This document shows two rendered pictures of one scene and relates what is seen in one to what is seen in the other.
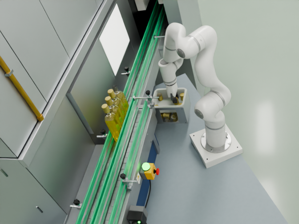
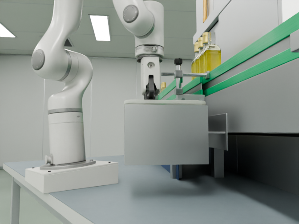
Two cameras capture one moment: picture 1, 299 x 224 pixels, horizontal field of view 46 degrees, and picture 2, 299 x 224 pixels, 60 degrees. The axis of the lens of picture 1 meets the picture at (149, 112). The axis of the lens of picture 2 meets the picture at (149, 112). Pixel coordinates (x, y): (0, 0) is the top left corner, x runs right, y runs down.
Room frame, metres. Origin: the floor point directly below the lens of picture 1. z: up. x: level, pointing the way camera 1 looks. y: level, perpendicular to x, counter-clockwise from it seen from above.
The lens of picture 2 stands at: (2.33, -0.60, 0.93)
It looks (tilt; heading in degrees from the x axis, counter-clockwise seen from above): 4 degrees up; 147
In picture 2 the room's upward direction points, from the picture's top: straight up
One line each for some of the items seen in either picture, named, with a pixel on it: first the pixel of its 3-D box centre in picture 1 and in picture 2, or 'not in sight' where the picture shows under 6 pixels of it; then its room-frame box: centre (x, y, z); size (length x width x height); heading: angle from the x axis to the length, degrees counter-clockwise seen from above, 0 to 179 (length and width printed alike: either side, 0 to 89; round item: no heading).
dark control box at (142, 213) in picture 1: (137, 216); not in sight; (0.98, 0.25, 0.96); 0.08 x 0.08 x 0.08; 63
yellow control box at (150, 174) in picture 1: (148, 171); not in sight; (1.24, 0.12, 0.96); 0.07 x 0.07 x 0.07; 63
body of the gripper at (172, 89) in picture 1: (171, 86); (149, 75); (1.70, -0.19, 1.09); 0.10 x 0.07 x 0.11; 152
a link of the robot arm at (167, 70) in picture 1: (167, 69); (148, 26); (1.70, -0.20, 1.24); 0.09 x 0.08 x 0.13; 121
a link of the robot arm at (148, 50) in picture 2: (169, 79); (149, 54); (1.70, -0.19, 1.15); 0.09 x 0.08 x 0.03; 152
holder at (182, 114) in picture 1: (167, 106); (171, 134); (1.72, -0.13, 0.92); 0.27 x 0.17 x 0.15; 63
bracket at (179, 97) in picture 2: (147, 109); (190, 105); (1.66, 0.01, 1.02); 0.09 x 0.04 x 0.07; 63
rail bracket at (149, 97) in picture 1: (146, 98); (185, 76); (1.65, -0.01, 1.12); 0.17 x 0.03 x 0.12; 63
